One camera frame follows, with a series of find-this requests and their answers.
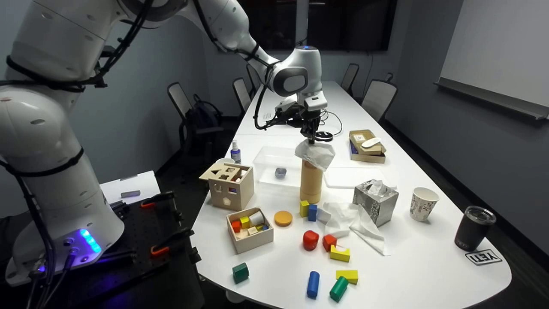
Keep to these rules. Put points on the silver tissue box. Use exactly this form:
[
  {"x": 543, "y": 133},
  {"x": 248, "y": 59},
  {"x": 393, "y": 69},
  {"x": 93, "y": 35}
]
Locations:
[{"x": 375, "y": 203}]

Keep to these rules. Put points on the yellow L-shaped block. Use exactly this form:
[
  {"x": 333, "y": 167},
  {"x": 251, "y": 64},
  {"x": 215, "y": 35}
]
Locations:
[{"x": 340, "y": 255}]

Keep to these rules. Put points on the small wooden tray box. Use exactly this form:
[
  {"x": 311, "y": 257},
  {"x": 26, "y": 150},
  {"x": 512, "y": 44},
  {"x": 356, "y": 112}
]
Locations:
[{"x": 249, "y": 238}]

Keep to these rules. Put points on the blue cube block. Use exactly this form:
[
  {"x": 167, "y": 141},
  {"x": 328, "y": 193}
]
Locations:
[{"x": 313, "y": 214}]

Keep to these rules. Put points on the small red block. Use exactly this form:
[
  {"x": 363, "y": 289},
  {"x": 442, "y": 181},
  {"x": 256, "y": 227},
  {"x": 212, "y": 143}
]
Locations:
[{"x": 236, "y": 226}]

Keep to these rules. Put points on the yellow rectangular block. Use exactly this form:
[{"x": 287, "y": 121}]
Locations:
[{"x": 347, "y": 277}]

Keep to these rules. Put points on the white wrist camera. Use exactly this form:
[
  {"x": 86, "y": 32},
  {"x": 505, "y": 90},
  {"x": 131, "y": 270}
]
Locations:
[{"x": 316, "y": 102}]

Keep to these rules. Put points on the black cup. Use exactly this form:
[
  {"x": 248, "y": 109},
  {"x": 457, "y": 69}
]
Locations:
[{"x": 474, "y": 229}]

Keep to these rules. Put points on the orange disc block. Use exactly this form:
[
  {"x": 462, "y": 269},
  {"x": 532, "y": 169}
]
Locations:
[{"x": 282, "y": 219}]

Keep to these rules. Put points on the white wipe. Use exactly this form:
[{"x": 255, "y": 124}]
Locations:
[{"x": 315, "y": 154}]

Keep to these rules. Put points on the dark wall screen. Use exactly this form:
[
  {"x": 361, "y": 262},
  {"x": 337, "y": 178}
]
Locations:
[{"x": 344, "y": 23}]

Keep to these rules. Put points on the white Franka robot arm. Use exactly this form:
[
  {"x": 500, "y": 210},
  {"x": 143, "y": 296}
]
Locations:
[{"x": 52, "y": 143}]

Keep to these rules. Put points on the clear plastic bin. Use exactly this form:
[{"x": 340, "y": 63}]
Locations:
[{"x": 268, "y": 166}]

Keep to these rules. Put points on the green rounded block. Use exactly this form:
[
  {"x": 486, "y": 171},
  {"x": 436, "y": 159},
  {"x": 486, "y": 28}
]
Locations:
[{"x": 241, "y": 274}]

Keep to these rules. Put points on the black orange clamp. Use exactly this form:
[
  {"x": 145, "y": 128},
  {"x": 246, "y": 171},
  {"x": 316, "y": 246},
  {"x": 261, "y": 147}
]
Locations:
[{"x": 150, "y": 203}]

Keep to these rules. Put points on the brown cardboard box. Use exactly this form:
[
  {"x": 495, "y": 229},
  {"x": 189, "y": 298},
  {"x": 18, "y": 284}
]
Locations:
[{"x": 366, "y": 147}]

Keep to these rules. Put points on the white cylinder block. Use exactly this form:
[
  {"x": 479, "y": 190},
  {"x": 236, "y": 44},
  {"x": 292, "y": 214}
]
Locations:
[{"x": 256, "y": 217}]

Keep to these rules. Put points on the red cylinder block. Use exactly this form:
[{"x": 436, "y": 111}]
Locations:
[{"x": 311, "y": 241}]

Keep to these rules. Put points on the black white label sticker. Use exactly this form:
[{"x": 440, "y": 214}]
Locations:
[{"x": 484, "y": 258}]

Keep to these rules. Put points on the folded white tissue strip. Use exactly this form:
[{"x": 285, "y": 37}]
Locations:
[{"x": 369, "y": 238}]

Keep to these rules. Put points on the tan plastic bottle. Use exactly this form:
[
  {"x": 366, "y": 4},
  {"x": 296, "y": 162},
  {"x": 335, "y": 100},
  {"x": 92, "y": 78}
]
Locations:
[{"x": 311, "y": 183}]

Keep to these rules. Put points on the grey conference chair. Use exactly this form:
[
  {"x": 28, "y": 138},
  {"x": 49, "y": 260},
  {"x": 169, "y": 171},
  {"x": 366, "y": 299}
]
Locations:
[
  {"x": 241, "y": 92},
  {"x": 349, "y": 76},
  {"x": 179, "y": 99}
]

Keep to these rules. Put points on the small yellow block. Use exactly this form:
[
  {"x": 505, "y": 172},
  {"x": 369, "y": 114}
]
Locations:
[{"x": 244, "y": 220}]

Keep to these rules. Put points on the crumpled white tissue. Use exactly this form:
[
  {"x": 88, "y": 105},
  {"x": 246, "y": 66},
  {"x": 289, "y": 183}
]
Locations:
[{"x": 339, "y": 217}]

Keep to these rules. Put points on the white paper sheet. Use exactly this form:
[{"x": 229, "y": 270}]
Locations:
[{"x": 129, "y": 184}]

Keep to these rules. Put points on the blue cylinder block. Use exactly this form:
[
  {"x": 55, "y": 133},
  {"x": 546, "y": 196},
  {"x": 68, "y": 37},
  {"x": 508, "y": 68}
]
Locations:
[{"x": 313, "y": 284}]

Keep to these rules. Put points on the whiteboard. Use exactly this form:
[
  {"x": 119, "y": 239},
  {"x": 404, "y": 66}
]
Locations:
[{"x": 503, "y": 52}]

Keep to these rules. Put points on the wooden shape sorter box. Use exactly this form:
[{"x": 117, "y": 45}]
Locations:
[{"x": 229, "y": 186}]

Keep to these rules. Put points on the green long block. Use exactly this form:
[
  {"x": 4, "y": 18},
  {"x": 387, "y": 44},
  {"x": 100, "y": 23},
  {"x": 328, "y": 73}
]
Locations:
[{"x": 339, "y": 289}]

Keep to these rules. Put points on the small dark object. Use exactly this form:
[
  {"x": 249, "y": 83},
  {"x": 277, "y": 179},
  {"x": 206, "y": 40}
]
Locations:
[{"x": 280, "y": 172}]

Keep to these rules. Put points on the red angular block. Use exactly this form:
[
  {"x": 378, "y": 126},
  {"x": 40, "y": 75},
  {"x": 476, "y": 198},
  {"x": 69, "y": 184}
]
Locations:
[{"x": 328, "y": 243}]

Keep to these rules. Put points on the black robot cart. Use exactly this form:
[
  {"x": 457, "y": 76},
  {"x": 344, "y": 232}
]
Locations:
[{"x": 131, "y": 263}]

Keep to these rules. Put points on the beige chair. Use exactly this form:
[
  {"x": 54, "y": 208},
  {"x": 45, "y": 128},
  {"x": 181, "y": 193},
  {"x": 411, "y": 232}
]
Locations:
[{"x": 378, "y": 97}]

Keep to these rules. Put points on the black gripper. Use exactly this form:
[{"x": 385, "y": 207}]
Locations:
[{"x": 301, "y": 117}]

